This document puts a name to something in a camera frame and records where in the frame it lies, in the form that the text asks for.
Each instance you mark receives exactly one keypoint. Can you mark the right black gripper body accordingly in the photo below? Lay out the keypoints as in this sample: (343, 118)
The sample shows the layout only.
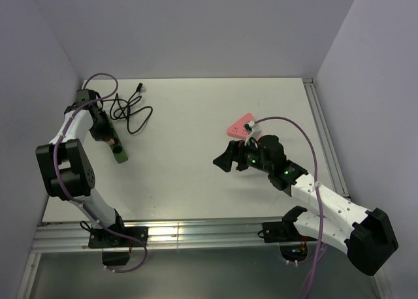
(248, 156)

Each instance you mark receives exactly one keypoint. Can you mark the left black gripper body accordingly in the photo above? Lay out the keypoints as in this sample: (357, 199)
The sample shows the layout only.
(102, 127)

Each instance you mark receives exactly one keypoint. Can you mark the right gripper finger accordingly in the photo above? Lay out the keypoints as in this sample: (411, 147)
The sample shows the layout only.
(224, 162)
(231, 149)

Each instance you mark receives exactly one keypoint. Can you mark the pink plug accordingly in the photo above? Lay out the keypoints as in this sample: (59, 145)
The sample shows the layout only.
(110, 141)

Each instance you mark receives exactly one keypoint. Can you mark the green power strip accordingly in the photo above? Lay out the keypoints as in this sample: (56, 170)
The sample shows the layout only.
(117, 149)

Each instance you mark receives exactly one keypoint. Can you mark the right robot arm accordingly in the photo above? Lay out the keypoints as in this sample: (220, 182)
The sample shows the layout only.
(365, 236)

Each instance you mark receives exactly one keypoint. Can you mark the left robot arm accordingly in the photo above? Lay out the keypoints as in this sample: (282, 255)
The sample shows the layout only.
(66, 170)

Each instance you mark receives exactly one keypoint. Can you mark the pink triangular power strip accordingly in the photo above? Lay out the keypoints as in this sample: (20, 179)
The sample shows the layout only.
(237, 129)

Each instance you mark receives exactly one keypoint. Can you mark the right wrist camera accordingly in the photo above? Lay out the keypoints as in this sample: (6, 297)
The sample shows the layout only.
(253, 131)

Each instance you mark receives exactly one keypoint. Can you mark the aluminium front rail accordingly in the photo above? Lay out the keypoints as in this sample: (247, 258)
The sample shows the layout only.
(68, 237)

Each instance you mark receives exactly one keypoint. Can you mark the aluminium rail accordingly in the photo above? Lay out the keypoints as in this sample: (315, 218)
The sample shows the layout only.
(332, 162)
(68, 237)

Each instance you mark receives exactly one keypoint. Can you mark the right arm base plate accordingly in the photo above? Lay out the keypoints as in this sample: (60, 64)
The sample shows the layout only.
(278, 232)

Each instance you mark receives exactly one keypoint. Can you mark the aluminium right rail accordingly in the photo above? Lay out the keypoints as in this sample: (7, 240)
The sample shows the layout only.
(332, 162)

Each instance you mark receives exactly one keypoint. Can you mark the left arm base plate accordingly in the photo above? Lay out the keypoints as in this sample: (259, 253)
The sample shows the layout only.
(134, 237)

